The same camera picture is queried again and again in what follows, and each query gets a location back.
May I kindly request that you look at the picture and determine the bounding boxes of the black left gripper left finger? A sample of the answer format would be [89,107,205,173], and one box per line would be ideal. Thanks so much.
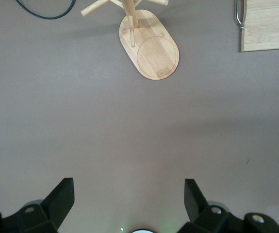
[0,178,75,233]

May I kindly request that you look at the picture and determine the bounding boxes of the black looped table cable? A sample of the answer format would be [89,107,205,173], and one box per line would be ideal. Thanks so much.
[15,0,76,20]

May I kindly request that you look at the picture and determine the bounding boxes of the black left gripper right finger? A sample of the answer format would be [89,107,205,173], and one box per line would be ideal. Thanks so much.
[178,179,279,233]

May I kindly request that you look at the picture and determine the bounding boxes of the wooden mug rack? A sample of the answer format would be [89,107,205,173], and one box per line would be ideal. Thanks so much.
[81,0,180,80]

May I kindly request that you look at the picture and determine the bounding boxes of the bamboo cutting board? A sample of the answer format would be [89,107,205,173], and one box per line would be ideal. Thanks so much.
[234,0,279,52]

